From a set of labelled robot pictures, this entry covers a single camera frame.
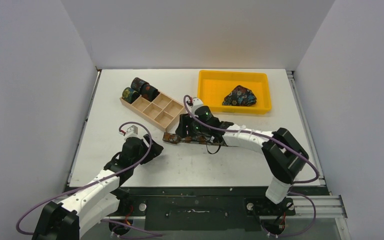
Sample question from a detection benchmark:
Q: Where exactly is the orange grey floral tie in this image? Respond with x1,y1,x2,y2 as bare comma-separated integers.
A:
162,132,227,147

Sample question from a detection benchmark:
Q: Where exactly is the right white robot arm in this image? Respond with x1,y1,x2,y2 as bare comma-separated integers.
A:
175,105,309,215

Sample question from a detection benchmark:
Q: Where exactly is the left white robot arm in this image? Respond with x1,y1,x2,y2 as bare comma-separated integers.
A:
32,134,164,240

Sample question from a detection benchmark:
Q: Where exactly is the wooden compartment tray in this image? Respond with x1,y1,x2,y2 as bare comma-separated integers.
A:
119,93,186,133

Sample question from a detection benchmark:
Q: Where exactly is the yellow plastic bin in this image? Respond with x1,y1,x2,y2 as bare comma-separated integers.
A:
197,70,272,115

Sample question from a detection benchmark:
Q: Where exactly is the red patterned rolled tie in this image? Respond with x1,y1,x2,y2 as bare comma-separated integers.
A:
140,83,160,102

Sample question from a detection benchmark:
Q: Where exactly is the yellow floral rolled tie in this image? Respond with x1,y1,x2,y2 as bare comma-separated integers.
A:
121,87,141,104

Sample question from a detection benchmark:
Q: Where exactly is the dark floral folded tie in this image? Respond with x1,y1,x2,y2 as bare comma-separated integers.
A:
222,85,257,107

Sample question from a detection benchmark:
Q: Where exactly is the dark rolled tie rear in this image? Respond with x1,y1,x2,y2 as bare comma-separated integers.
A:
130,77,148,93

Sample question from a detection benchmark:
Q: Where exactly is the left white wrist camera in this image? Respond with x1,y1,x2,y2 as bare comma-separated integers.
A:
119,125,138,140

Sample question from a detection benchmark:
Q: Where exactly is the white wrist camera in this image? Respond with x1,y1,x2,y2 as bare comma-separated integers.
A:
186,97,204,114
119,125,138,140

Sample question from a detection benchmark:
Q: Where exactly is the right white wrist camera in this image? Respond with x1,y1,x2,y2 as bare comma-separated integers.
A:
186,97,204,114

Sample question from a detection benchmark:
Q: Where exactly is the aluminium frame rail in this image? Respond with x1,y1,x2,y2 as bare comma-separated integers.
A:
44,195,354,240

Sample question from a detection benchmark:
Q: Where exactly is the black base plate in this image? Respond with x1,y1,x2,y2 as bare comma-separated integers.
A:
108,186,299,232

